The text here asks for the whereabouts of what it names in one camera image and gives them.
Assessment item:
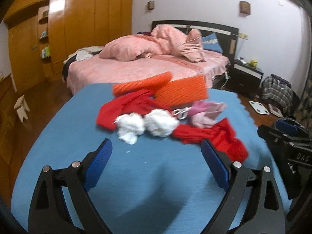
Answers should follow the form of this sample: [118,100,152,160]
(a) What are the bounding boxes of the yellow plush toy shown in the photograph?
[249,60,258,68]

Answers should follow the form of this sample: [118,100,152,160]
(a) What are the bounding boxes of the pink duvet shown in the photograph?
[99,24,206,63]

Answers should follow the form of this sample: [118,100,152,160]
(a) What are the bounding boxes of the white tissue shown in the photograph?
[143,109,180,137]
[114,113,145,145]

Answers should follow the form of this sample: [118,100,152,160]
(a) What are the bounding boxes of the wooden side cabinet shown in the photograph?
[1,75,16,165]

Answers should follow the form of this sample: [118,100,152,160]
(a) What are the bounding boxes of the right wall lamp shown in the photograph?
[239,1,251,15]

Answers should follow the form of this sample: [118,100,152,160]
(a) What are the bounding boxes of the bed with pink sheet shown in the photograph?
[64,51,230,94]

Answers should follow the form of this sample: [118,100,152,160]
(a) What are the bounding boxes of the pink cloth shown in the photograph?
[188,100,227,128]

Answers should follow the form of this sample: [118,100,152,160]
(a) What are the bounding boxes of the clothes pile on bed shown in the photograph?
[62,45,104,79]

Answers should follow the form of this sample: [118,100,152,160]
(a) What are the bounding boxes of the black headboard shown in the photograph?
[150,20,239,63]

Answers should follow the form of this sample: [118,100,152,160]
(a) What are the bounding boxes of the black white nightstand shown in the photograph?
[226,59,263,99]

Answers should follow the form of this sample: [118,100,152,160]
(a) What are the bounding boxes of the wooden wardrobe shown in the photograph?
[4,0,133,92]

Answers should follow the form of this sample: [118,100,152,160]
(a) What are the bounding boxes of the blue table cloth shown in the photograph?
[11,82,293,234]

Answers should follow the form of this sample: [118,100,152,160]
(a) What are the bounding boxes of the white scissors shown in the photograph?
[171,107,191,120]

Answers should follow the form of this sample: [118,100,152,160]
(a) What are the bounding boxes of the left wall lamp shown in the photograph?
[147,1,154,11]

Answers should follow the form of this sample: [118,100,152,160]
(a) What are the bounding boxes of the red white flat box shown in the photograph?
[268,104,283,118]

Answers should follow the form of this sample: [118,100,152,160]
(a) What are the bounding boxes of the white bathroom scale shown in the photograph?
[249,101,270,115]

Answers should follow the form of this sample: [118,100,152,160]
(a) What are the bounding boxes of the small white stool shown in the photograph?
[14,95,30,123]

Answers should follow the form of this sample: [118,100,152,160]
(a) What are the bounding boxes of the blue pillow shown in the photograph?
[201,33,223,53]

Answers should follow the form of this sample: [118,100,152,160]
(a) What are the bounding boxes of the red cloth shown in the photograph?
[96,89,248,162]

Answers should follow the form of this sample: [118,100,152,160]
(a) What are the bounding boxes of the wall lamp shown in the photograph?
[147,1,154,11]
[239,1,251,15]

